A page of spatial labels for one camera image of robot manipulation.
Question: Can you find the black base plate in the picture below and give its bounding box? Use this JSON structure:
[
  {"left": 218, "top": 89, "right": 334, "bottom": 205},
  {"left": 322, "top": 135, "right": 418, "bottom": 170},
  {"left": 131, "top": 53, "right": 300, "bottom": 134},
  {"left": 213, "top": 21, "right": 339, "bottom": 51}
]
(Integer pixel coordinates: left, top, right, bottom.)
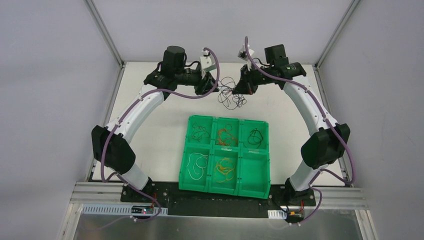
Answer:
[{"left": 120, "top": 182, "right": 316, "bottom": 219}]

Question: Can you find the red wire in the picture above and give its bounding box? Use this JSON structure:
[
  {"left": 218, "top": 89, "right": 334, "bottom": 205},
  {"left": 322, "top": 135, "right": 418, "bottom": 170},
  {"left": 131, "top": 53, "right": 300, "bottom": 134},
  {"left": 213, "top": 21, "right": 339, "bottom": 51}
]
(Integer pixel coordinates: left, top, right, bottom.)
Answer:
[{"left": 190, "top": 122, "right": 211, "bottom": 144}]

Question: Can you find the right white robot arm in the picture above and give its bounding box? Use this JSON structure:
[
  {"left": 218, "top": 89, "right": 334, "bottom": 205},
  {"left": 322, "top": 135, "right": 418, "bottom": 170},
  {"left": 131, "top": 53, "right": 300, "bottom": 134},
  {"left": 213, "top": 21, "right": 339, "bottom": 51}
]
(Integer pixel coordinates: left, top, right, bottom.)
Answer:
[{"left": 232, "top": 43, "right": 351, "bottom": 205}]

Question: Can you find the green six-compartment tray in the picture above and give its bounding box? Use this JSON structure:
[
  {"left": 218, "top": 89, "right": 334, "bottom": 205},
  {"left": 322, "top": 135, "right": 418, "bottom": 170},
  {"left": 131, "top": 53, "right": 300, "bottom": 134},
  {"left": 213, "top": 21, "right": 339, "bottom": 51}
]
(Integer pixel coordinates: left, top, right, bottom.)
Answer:
[{"left": 178, "top": 115, "right": 271, "bottom": 199}]

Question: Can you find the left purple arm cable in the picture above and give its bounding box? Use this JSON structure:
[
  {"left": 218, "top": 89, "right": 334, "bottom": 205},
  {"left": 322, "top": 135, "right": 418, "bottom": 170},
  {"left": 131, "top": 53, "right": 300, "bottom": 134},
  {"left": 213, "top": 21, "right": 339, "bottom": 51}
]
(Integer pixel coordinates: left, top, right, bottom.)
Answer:
[{"left": 100, "top": 47, "right": 221, "bottom": 223}]

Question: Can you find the white wire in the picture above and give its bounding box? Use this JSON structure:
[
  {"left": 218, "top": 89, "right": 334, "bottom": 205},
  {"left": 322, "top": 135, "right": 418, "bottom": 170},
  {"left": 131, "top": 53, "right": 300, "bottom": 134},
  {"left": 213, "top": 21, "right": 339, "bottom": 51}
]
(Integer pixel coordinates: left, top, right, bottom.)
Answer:
[{"left": 184, "top": 152, "right": 210, "bottom": 181}]

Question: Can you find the yellow wire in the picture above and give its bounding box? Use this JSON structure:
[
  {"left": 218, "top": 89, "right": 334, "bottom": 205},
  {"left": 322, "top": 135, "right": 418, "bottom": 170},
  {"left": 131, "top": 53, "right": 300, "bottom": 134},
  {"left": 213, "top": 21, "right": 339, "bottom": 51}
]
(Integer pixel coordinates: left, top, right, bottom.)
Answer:
[{"left": 213, "top": 156, "right": 237, "bottom": 184}]

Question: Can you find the left white cable duct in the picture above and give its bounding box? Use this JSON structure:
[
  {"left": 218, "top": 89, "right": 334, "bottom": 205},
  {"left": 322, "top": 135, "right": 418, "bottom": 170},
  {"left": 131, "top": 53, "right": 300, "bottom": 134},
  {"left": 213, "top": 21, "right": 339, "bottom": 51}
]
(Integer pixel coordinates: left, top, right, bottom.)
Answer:
[{"left": 81, "top": 204, "right": 168, "bottom": 217}]

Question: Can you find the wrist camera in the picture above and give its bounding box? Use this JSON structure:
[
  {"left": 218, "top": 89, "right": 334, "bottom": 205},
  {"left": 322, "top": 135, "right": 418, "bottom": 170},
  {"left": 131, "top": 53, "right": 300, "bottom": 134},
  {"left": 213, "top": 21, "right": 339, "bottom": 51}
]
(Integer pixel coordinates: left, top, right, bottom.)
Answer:
[
  {"left": 237, "top": 45, "right": 255, "bottom": 62},
  {"left": 199, "top": 49, "right": 216, "bottom": 72}
]

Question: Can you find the aluminium frame rail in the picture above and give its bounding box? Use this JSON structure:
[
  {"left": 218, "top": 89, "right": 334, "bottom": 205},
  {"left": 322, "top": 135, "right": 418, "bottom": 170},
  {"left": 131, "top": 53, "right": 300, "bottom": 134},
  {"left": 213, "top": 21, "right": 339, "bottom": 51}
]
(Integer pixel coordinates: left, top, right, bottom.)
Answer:
[{"left": 70, "top": 182, "right": 369, "bottom": 210}]

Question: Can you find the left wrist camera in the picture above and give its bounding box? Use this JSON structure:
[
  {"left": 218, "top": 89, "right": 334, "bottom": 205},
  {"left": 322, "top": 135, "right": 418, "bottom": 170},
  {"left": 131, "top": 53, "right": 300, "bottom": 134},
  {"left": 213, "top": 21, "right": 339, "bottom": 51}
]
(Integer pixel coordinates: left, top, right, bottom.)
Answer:
[{"left": 199, "top": 49, "right": 216, "bottom": 72}]

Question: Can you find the orange wire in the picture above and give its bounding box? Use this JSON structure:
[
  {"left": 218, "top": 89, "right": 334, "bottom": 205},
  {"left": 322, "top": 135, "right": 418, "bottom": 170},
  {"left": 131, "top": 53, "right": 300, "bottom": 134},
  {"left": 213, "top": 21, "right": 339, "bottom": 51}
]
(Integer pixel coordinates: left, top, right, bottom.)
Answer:
[{"left": 215, "top": 123, "right": 240, "bottom": 147}]

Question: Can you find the white cable duct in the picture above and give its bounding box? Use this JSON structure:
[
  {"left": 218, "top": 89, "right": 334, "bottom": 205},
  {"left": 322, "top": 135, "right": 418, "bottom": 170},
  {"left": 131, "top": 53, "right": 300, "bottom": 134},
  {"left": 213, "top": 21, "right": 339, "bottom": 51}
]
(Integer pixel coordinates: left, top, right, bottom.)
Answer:
[
  {"left": 267, "top": 209, "right": 287, "bottom": 220},
  {"left": 81, "top": 204, "right": 168, "bottom": 217}
]

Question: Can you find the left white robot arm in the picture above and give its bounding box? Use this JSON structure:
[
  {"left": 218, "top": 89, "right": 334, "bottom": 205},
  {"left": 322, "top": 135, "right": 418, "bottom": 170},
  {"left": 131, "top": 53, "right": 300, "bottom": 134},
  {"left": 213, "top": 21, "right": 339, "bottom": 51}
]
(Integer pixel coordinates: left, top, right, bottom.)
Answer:
[{"left": 91, "top": 45, "right": 220, "bottom": 203}]

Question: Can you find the colourful wire bundle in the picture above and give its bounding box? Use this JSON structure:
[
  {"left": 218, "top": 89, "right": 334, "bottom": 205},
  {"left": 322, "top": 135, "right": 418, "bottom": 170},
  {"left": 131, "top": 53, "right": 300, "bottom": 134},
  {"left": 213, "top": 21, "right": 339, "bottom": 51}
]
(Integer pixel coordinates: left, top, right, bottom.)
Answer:
[{"left": 216, "top": 76, "right": 248, "bottom": 111}]

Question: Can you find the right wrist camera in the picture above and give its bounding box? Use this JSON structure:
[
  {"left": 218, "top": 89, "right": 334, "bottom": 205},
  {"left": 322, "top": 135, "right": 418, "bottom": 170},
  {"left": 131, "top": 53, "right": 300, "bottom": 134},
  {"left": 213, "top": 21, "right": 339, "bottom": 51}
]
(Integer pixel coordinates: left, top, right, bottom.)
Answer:
[{"left": 237, "top": 45, "right": 255, "bottom": 62}]

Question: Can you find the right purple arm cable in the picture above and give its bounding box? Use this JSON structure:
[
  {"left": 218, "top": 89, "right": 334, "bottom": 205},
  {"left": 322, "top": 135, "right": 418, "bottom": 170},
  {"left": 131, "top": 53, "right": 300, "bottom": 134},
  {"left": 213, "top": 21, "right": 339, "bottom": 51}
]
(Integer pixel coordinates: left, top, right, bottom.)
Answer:
[{"left": 244, "top": 35, "right": 357, "bottom": 227}]

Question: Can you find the right white cable duct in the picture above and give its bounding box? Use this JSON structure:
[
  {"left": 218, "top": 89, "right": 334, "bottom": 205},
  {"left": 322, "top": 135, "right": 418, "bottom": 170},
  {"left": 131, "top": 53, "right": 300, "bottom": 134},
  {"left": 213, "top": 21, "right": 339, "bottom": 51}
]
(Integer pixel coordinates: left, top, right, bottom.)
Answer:
[{"left": 267, "top": 209, "right": 287, "bottom": 220}]

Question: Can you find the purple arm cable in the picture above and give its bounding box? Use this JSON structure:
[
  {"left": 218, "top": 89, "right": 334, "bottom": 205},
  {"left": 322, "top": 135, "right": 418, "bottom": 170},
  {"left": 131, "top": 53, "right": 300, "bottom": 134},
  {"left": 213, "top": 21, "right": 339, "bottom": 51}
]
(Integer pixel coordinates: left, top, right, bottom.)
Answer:
[
  {"left": 244, "top": 35, "right": 357, "bottom": 227},
  {"left": 100, "top": 47, "right": 221, "bottom": 223}
]

